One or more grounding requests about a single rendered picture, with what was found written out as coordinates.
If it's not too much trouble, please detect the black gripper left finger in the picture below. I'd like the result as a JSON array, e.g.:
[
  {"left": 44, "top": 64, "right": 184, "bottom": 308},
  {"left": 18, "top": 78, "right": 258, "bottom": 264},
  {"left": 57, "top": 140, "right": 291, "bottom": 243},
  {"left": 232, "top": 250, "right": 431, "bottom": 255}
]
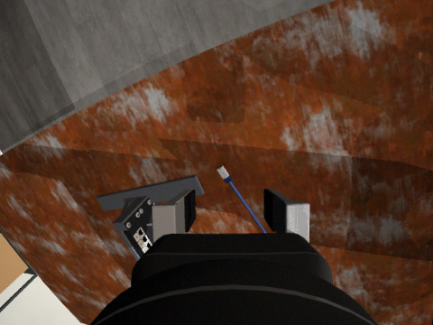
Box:
[{"left": 152, "top": 190, "right": 196, "bottom": 243}]

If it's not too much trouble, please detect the blue patch cable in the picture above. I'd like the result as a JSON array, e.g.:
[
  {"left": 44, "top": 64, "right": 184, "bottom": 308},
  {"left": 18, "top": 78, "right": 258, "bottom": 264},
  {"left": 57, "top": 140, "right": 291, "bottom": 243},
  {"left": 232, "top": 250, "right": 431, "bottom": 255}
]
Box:
[{"left": 229, "top": 181, "right": 267, "bottom": 233}]

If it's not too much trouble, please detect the black patch panel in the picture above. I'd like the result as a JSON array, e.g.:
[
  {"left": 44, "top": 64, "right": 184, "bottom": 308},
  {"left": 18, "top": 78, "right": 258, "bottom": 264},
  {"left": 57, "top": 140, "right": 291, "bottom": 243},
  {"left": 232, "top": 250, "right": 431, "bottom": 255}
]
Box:
[{"left": 97, "top": 175, "right": 205, "bottom": 261}]

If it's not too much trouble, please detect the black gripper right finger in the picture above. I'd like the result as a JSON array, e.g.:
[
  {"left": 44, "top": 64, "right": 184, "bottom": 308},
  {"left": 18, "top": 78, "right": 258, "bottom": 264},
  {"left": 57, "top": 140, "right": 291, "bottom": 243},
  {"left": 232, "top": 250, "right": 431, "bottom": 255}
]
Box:
[{"left": 263, "top": 189, "right": 309, "bottom": 242}]

